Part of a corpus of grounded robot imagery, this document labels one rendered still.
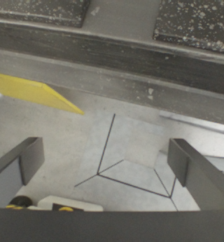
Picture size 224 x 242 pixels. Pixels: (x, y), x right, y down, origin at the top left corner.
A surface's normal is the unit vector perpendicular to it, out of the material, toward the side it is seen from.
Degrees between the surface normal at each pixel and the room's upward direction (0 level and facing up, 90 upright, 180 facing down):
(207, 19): 0
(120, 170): 7
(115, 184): 10
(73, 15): 0
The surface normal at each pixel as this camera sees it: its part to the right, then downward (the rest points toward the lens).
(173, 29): -0.13, -0.15
